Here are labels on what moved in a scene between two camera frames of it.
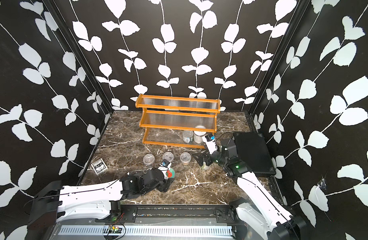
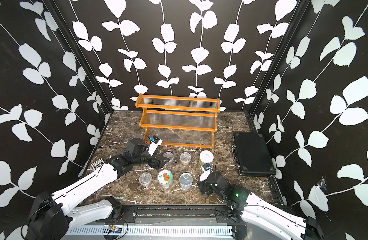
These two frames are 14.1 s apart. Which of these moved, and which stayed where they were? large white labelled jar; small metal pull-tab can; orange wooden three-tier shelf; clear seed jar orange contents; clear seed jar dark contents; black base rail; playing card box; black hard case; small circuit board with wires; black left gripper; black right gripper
Moved: black right gripper; large white labelled jar; black left gripper; small metal pull-tab can
Stayed: small circuit board with wires; clear seed jar dark contents; black hard case; black base rail; clear seed jar orange contents; playing card box; orange wooden three-tier shelf
